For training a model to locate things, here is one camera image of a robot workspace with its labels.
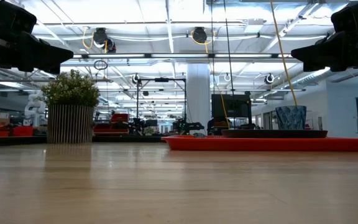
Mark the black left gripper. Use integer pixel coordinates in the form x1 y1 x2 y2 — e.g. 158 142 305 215
0 0 74 75

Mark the dark round plate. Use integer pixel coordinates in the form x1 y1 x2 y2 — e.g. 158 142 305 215
221 129 329 139

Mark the red plastic tray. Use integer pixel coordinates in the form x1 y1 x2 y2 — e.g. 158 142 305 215
162 134 358 152

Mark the white humanoid robot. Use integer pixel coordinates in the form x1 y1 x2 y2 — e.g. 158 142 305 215
24 90 48 126

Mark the potted plant in striped planter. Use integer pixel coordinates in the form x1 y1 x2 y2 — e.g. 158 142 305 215
40 68 101 144

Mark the red tool cart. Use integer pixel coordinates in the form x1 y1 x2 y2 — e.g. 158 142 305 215
93 112 130 135

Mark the black screen on stand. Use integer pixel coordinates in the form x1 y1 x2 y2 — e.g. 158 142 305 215
211 93 252 118

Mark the overhead light bar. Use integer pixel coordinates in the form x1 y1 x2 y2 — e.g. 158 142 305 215
60 52 304 60

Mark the white round column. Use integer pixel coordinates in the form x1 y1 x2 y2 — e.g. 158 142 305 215
186 63 212 135

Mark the silver spiral air duct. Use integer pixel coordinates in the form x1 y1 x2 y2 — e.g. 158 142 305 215
286 67 358 90

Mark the yellow hanging cable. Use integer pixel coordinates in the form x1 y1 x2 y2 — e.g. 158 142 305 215
269 0 298 106

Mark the black coiled cable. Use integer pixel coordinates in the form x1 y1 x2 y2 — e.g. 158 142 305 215
93 59 109 71

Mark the black ceiling cable reel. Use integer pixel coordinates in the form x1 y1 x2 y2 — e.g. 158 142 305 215
92 27 109 47
192 26 208 44
106 37 117 54

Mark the red equipment with black hose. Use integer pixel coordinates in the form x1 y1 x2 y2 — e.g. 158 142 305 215
0 117 35 138

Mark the black table frame rail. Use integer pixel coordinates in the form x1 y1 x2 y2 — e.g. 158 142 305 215
0 134 167 147

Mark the black gantry frame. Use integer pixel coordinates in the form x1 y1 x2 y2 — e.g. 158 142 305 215
135 77 188 127

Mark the black hanging cable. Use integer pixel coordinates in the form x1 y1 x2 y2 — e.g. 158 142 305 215
223 0 236 127
210 0 216 95

